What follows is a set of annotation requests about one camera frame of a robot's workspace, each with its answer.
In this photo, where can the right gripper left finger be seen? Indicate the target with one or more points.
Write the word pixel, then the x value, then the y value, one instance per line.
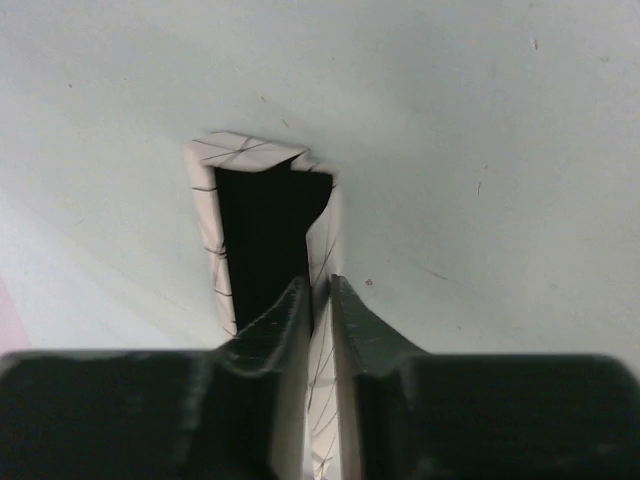
pixel 150 415

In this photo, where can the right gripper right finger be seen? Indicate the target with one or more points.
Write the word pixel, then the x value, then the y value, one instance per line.
pixel 405 413

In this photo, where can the white geometric glasses case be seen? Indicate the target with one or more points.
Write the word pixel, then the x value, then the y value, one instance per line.
pixel 270 221

